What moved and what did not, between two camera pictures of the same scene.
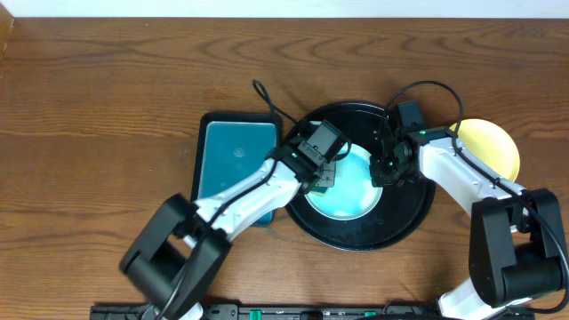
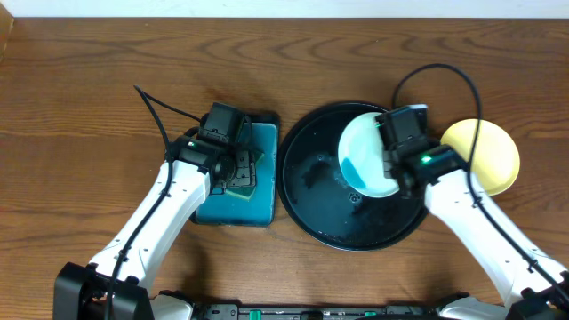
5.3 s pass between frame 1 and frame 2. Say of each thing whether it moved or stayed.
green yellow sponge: moved
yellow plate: stayed
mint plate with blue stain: moved
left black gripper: moved
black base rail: stayed
